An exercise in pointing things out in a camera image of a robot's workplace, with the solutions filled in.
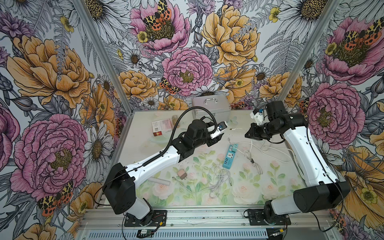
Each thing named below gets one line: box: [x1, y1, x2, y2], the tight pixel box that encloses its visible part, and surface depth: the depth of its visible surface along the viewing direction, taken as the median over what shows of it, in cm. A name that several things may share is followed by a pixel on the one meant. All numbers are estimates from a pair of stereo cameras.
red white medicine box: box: [151, 119, 172, 137], surface depth 110 cm
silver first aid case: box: [191, 94, 232, 124], surface depth 110 cm
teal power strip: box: [222, 143, 238, 170], surface depth 95 cm
